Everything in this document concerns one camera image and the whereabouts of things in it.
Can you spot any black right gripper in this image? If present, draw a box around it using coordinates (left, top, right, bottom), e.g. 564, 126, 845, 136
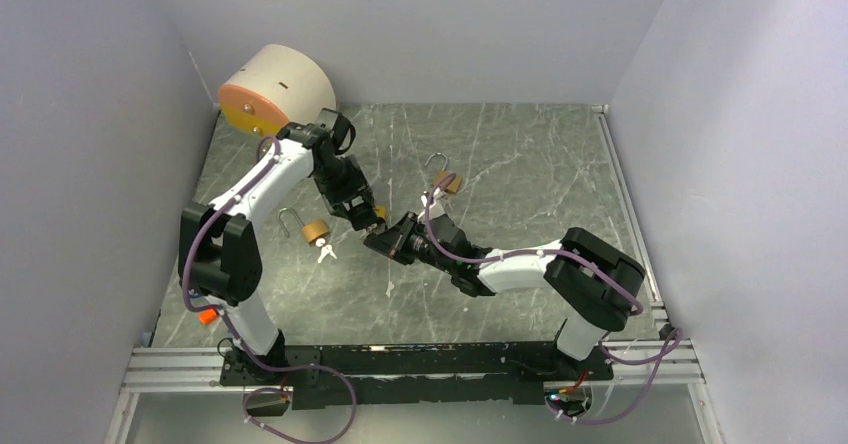
365, 211, 456, 275

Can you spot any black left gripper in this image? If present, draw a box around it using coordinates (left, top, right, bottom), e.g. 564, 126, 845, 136
313, 156, 373, 221

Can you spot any small brass padlock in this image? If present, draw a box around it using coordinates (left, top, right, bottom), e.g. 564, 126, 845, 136
276, 207, 331, 246

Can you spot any large brass padlock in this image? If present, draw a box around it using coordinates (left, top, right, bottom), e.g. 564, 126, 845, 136
425, 152, 463, 195

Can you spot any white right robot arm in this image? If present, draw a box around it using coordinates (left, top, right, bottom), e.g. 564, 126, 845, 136
364, 213, 646, 379

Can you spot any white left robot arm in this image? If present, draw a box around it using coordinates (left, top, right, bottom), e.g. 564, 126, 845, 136
178, 108, 382, 384

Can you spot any round cream drawer cabinet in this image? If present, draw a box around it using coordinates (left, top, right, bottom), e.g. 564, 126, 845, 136
217, 44, 337, 137

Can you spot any orange black marker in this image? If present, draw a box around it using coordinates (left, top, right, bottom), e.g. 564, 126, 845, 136
197, 309, 219, 326

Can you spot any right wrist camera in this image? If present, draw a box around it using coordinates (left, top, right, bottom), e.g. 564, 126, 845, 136
418, 190, 445, 224

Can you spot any black base frame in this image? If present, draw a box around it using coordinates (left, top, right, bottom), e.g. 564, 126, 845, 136
219, 341, 614, 410

